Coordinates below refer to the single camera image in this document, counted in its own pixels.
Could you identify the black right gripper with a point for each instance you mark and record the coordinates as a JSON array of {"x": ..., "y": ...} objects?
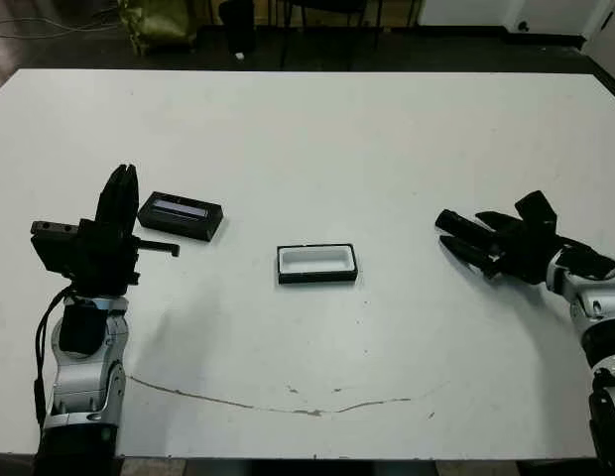
[{"x": 528, "y": 253}]

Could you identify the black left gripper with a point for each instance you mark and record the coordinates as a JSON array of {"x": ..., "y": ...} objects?
[{"x": 99, "y": 263}]

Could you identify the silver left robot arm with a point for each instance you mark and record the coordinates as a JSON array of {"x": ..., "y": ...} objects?
[{"x": 84, "y": 387}]

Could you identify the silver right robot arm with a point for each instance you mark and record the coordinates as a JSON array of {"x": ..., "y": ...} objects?
[{"x": 600, "y": 307}]

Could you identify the black box lid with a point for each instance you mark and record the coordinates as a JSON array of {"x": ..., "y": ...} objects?
[{"x": 178, "y": 225}]

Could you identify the black box base white liner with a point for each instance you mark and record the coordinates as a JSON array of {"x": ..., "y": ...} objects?
[{"x": 317, "y": 278}]

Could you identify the yellow-green sack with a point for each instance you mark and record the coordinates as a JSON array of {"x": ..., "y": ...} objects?
[{"x": 159, "y": 25}]

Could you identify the small black round knob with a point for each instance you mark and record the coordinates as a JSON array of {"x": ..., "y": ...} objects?
[{"x": 523, "y": 26}]

